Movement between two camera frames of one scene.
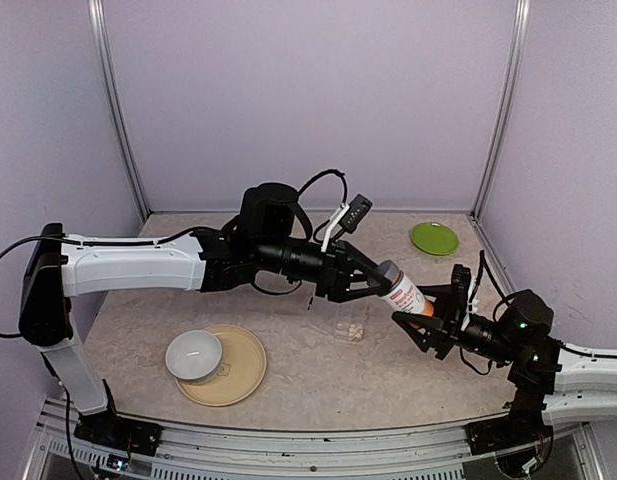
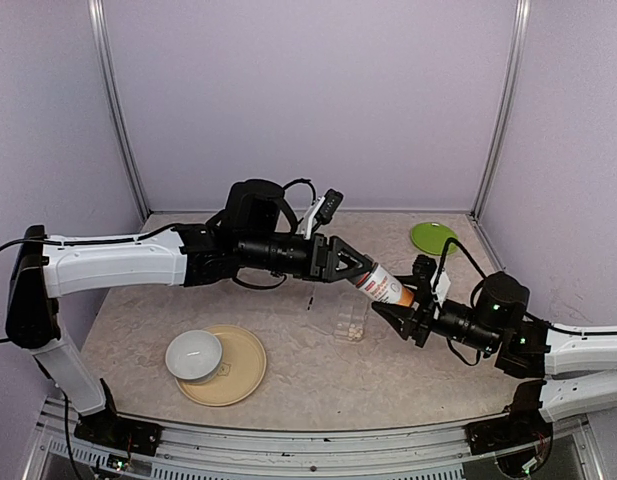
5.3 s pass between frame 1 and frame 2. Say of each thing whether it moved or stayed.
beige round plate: stayed
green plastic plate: stayed
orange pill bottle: moved
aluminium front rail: stayed
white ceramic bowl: stayed
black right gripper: moved
